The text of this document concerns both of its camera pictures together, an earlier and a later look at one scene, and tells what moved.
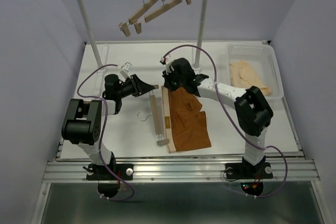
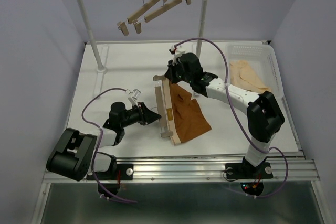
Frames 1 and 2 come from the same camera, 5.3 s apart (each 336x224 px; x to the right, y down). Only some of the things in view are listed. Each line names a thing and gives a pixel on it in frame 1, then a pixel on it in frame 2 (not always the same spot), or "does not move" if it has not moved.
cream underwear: (242, 76) does not move
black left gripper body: (130, 87) -> (136, 114)
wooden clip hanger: (124, 26) does not move
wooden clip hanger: (160, 140) -> (164, 107)
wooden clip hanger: (165, 7) does not move
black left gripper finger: (144, 87) -> (148, 115)
